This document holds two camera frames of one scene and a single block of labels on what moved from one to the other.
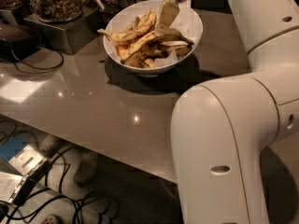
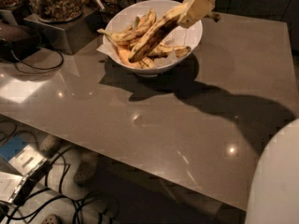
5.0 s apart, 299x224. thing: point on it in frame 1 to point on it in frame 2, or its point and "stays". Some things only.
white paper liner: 187,21 to 184,36
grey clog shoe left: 50,146 stays
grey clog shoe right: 86,170 stays
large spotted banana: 150,39 to 157,35
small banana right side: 180,50 stays
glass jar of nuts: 56,3 stays
